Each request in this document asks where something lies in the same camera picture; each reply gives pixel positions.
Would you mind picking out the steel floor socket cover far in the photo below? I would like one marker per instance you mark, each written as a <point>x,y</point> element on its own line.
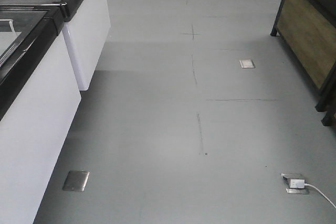
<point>247,63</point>

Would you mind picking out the steel floor socket cover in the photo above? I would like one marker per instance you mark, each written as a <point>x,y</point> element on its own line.
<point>247,63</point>
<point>76,180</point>

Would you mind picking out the far white chest freezer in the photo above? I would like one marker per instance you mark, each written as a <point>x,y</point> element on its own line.
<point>86,26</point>

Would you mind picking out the white chest freezer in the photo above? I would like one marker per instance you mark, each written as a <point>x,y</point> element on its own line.
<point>39,99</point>
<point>86,26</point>

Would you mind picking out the steel floor socket cover left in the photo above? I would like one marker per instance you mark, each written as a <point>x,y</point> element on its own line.
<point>76,180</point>

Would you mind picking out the near white chest freezer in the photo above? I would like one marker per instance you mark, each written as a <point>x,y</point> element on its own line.
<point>39,99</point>

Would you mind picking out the white power plug adapter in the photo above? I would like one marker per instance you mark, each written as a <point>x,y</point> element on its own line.
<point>295,183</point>

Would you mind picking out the open floor socket box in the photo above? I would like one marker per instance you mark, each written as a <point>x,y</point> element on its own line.
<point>285,176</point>

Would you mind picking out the wooden display stand black frame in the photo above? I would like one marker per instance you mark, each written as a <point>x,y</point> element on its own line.
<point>308,28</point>

